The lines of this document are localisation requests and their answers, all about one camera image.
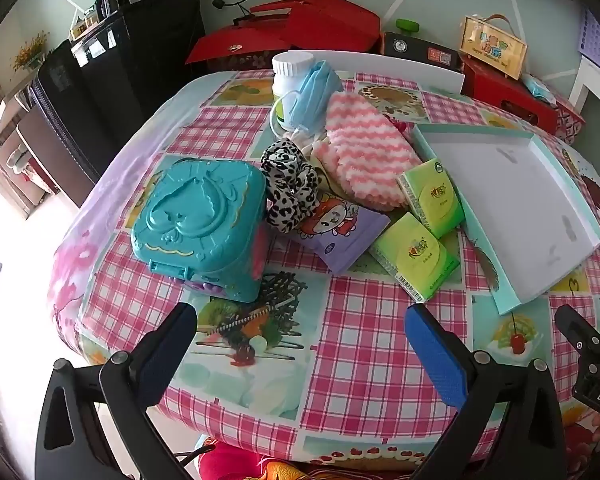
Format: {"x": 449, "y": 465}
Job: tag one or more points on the red cardboard box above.
{"x": 505, "y": 95}

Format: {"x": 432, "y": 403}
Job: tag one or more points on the red trapezoid gift box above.
{"x": 325, "y": 20}

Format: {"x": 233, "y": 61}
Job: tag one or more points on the pink white striped fluffy cloth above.
{"x": 365, "y": 145}

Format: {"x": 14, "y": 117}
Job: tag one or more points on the purple baby wipes pack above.
{"x": 340, "y": 235}

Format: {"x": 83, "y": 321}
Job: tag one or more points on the dark suitcase with brown edge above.
{"x": 60, "y": 120}

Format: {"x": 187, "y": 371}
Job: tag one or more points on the white pill bottle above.
{"x": 290, "y": 67}

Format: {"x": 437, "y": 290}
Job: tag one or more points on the green knob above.
{"x": 406, "y": 26}

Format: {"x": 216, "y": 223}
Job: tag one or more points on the white shelf unit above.
{"x": 5, "y": 110}

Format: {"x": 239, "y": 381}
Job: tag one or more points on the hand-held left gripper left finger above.
{"x": 165, "y": 355}

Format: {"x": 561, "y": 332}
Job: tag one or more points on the black box with round emblem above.
{"x": 420, "y": 50}

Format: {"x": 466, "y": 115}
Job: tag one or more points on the pink and yellow cloth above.
{"x": 240, "y": 462}

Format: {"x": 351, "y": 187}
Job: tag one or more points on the black suitcase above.
{"x": 145, "y": 60}

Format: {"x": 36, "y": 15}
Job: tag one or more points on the teal plastic toy case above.
{"x": 195, "y": 210}

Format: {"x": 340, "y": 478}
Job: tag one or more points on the yellow flowers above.
{"x": 30, "y": 52}

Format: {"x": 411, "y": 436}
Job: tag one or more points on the light blue tissue packet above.
{"x": 540, "y": 89}

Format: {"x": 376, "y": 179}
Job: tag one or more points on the green tissue pack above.
{"x": 430, "y": 200}
{"x": 415, "y": 255}

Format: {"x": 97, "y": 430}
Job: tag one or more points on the teal shallow cardboard box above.
{"x": 510, "y": 200}

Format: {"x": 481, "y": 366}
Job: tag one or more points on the pink checked tablecloth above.
{"x": 370, "y": 350}

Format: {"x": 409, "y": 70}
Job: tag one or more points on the red lid floral gift box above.
{"x": 230, "y": 45}

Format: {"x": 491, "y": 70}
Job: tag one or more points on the blue face mask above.
{"x": 310, "y": 95}

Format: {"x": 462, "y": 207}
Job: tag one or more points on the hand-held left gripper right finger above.
{"x": 435, "y": 355}

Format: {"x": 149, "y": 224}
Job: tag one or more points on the white board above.
{"x": 405, "y": 67}

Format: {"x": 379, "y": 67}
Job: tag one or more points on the leopard print scrunchie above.
{"x": 285, "y": 180}

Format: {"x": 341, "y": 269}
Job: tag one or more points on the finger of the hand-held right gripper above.
{"x": 575, "y": 325}

